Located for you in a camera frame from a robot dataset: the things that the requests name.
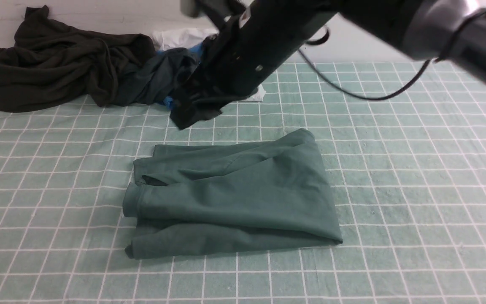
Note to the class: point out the blue garment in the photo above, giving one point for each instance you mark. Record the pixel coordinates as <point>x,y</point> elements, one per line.
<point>183,61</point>

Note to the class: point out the dark brown crumpled garment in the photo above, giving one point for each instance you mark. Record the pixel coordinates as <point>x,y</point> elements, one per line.
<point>53,63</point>

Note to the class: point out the dark green crumpled garment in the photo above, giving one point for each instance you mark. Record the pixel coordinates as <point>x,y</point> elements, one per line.
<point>148,84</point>

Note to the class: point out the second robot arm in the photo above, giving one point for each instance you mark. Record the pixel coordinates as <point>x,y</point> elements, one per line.
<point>453,30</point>

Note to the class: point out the white crumpled garment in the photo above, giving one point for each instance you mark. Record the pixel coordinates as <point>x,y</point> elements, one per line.
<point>189,38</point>

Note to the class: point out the green long sleeve shirt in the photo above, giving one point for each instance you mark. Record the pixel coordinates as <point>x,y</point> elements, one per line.
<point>252,197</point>

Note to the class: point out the green checkered tablecloth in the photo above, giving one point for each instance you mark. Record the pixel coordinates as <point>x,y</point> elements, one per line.
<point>408,177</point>

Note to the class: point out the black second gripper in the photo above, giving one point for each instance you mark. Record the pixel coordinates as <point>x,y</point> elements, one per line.
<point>247,50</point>

